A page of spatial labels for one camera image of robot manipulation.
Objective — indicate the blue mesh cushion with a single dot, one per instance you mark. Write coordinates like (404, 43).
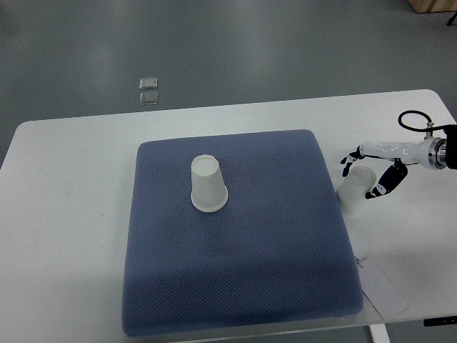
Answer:
(277, 251)

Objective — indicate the white table leg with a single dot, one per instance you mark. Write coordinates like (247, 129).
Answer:
(379, 333)

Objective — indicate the wooden furniture corner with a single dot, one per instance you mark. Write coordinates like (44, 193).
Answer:
(432, 6)

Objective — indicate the black desk control panel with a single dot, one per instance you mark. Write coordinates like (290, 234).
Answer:
(440, 321)

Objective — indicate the black tripod leg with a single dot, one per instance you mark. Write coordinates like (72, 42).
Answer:
(452, 19)

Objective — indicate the white paper cup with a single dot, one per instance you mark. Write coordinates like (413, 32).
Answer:
(351, 194)
(208, 189)

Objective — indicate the upper metal floor plate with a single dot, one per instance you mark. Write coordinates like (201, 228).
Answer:
(148, 83)

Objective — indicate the white paper cup on cushion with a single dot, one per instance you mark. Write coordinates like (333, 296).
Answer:
(208, 189)

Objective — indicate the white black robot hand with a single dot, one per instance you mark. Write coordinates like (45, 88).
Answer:
(402, 156)

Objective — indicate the white paper tag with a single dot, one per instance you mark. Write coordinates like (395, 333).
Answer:
(380, 291)

